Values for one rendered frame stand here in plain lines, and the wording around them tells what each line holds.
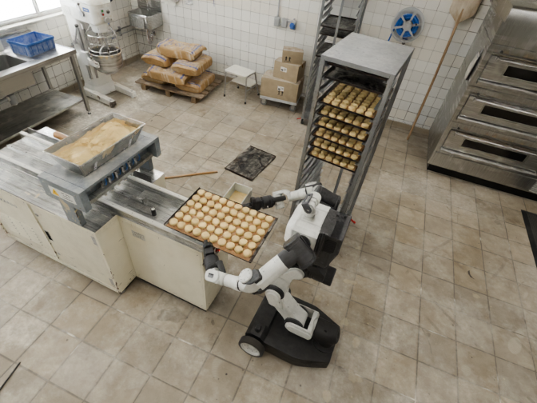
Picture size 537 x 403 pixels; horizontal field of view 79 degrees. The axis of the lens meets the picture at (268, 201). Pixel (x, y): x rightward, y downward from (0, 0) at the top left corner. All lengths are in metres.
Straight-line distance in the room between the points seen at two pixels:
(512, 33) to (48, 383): 4.94
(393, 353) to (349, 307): 0.47
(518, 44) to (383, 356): 3.26
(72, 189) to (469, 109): 4.03
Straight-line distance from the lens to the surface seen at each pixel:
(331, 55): 2.32
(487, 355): 3.40
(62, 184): 2.28
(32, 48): 5.02
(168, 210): 2.42
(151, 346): 2.81
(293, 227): 1.66
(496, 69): 4.38
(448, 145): 4.71
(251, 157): 4.30
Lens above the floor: 2.54
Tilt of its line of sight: 43 degrees down
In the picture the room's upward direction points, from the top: 7 degrees clockwise
